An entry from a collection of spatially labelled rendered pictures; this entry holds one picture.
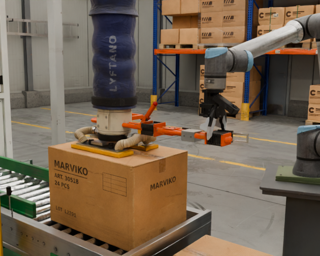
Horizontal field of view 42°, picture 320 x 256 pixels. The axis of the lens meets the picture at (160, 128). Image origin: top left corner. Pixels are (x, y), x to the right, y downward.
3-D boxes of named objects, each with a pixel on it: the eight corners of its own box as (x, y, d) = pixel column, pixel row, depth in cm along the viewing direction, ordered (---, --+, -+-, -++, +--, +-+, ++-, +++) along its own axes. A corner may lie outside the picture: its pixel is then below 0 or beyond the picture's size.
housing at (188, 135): (180, 140, 179) (180, 130, 178) (189, 138, 184) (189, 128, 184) (193, 142, 175) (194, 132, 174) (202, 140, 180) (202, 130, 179)
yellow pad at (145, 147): (98, 141, 224) (98, 132, 223) (111, 139, 231) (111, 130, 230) (146, 151, 203) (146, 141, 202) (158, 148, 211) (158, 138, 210)
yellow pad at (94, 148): (70, 148, 209) (70, 138, 208) (85, 144, 217) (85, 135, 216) (119, 158, 188) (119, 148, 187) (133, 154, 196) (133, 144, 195)
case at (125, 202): (50, 220, 219) (47, 146, 212) (105, 200, 250) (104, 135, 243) (133, 254, 182) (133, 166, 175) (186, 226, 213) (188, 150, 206)
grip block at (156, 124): (139, 134, 192) (139, 122, 191) (152, 132, 199) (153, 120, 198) (153, 137, 186) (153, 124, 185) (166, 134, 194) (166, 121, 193)
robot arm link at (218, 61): (233, 46, 166) (214, 46, 162) (232, 78, 169) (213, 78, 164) (219, 47, 174) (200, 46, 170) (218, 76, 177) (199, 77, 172)
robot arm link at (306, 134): (309, 153, 238) (310, 122, 236) (334, 157, 223) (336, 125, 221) (290, 155, 230) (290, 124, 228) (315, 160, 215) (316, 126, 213)
